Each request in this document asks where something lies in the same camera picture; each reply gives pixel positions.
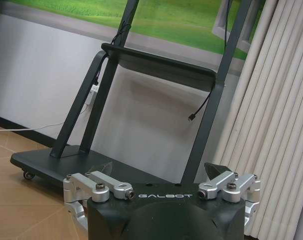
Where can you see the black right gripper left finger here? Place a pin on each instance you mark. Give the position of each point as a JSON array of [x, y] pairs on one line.
[[91, 183]]

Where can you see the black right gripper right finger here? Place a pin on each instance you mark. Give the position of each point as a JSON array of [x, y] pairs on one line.
[[231, 183]]

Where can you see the black stand caster wheel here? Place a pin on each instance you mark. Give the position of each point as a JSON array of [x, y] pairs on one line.
[[28, 175]]

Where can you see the dark grey rolling display stand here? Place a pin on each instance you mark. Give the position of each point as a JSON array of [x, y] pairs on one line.
[[96, 105]]

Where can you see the beige pleated curtain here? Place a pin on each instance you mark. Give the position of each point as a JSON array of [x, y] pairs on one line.
[[269, 105]]

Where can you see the white power strip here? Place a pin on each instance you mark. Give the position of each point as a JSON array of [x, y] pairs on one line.
[[91, 94]]

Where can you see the black stand shelf tray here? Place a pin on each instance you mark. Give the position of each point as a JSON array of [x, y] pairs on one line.
[[164, 63]]

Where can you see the green landscape wall poster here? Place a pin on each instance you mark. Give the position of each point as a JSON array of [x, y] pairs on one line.
[[171, 22]]

